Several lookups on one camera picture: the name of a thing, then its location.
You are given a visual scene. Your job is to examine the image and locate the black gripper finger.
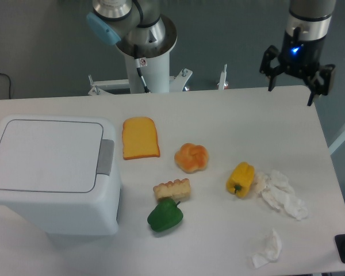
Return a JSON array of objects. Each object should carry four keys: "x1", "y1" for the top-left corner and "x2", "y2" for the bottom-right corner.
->
[
  {"x1": 259, "y1": 44, "x2": 284, "y2": 92},
  {"x1": 306, "y1": 64, "x2": 336, "y2": 106}
]

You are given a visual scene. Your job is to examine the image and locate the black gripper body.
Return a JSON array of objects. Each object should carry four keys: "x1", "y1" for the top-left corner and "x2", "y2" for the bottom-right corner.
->
[{"x1": 277, "y1": 32, "x2": 328, "y2": 79}]

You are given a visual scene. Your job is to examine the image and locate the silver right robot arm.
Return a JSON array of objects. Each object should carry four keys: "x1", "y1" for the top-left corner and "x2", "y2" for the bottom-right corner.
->
[{"x1": 259, "y1": 1, "x2": 336, "y2": 94}]

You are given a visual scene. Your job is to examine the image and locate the grey trash can push button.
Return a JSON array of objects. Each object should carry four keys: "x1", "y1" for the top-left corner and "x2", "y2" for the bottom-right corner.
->
[{"x1": 96, "y1": 139, "x2": 114, "y2": 175}]

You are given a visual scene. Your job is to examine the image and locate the white trash can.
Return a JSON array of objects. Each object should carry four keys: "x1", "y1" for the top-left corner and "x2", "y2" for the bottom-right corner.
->
[{"x1": 0, "y1": 114, "x2": 121, "y2": 236}]

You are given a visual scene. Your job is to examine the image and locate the large crumpled white tissue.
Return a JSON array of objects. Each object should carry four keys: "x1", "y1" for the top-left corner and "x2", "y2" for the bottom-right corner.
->
[{"x1": 252, "y1": 170, "x2": 309, "y2": 221}]

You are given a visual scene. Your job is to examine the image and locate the yellow bell pepper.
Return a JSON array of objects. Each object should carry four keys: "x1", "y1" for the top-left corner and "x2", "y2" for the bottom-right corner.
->
[{"x1": 226, "y1": 162, "x2": 255, "y2": 198}]

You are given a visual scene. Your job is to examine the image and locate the knotted bread roll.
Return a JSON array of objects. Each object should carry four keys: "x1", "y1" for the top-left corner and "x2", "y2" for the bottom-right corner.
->
[{"x1": 174, "y1": 143, "x2": 209, "y2": 174}]

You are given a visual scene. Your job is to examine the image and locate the orange toast slice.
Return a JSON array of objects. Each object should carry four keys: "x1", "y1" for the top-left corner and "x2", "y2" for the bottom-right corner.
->
[{"x1": 122, "y1": 117, "x2": 160, "y2": 160}]

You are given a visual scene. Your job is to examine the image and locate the small sponge cake piece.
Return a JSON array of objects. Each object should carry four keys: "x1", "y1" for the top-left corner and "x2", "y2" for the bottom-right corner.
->
[{"x1": 153, "y1": 178, "x2": 191, "y2": 201}]

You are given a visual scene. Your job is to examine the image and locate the small crumpled white tissue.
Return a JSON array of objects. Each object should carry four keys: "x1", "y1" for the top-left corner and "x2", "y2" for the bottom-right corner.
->
[{"x1": 251, "y1": 228, "x2": 282, "y2": 269}]

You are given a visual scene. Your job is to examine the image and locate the green bell pepper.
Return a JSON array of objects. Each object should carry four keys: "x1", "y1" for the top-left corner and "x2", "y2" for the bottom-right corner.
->
[{"x1": 147, "y1": 198, "x2": 183, "y2": 232}]

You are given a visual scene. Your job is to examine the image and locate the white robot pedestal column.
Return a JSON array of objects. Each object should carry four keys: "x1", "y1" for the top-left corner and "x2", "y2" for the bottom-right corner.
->
[{"x1": 124, "y1": 53, "x2": 170, "y2": 94}]

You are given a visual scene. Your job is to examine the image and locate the black cable on pedestal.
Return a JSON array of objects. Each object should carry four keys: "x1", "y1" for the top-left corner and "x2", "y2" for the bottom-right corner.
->
[{"x1": 133, "y1": 44, "x2": 152, "y2": 94}]

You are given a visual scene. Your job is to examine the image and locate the white pedestal base frame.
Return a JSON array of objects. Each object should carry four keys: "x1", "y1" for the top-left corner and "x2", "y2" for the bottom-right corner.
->
[{"x1": 87, "y1": 63, "x2": 229, "y2": 96}]

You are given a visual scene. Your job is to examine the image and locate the black cable on floor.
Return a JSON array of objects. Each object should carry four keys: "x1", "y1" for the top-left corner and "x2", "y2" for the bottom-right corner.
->
[{"x1": 0, "y1": 72, "x2": 14, "y2": 101}]

